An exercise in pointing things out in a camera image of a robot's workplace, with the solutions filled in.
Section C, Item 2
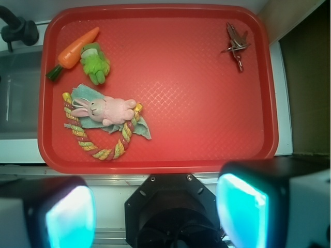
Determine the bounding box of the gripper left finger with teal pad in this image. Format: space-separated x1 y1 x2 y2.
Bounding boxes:
1 176 96 247

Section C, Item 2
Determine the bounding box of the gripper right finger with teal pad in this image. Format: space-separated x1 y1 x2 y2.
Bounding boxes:
216 158 330 247

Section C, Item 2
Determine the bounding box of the pink plush bunny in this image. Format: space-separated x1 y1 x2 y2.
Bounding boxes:
71 96 137 127

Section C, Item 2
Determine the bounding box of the teal cloth rag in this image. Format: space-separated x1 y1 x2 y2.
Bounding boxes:
65 84 137 133

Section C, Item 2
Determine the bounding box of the grey sink basin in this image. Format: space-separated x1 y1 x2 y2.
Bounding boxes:
1 49 42 140

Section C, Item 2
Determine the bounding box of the green plush frog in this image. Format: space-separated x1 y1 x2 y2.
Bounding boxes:
80 42 110 85

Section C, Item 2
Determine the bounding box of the red plastic tray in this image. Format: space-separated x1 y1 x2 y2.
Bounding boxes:
38 4 278 174

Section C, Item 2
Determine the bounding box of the orange toy carrot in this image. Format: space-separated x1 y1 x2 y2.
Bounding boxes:
46 27 100 82

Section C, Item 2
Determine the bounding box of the grey sink faucet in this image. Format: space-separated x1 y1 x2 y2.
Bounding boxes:
1 5 39 52

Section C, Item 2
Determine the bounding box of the multicolour rope ring toy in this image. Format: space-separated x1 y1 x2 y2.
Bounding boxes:
62 92 143 161

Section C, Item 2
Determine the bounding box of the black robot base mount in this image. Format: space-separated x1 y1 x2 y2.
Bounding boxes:
124 174 228 247

